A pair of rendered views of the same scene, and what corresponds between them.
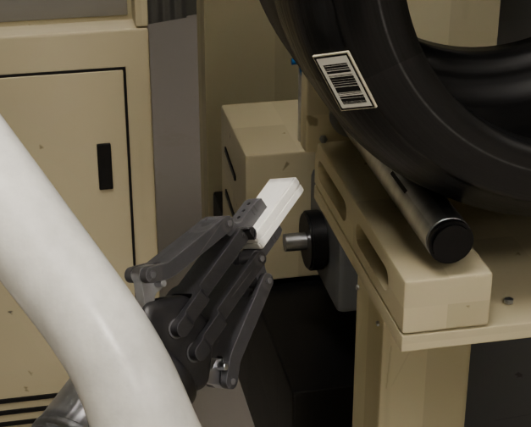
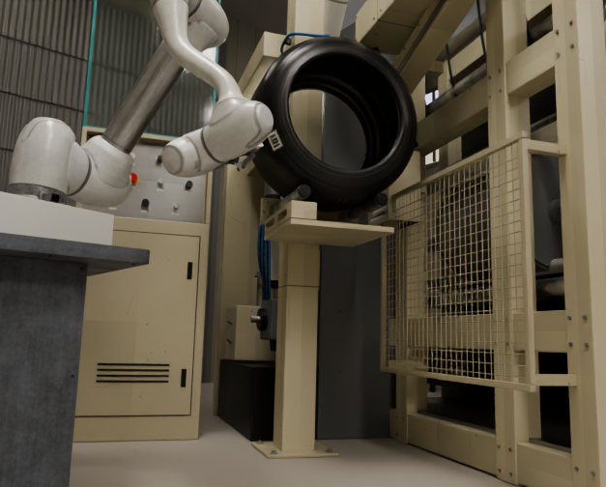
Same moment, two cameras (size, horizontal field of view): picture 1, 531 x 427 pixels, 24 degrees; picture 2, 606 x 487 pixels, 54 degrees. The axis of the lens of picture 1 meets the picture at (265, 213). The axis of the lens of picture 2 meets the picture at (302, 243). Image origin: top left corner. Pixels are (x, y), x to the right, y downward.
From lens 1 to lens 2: 1.32 m
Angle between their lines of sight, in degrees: 36
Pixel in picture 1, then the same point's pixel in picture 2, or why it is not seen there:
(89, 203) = (182, 284)
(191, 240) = not seen: hidden behind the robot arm
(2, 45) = (160, 223)
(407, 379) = (296, 318)
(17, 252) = (205, 62)
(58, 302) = (214, 68)
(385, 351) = (287, 304)
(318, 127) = (265, 214)
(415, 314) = (295, 211)
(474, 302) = (312, 211)
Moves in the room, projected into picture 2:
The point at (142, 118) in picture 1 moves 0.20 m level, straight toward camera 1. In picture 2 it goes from (204, 255) to (207, 248)
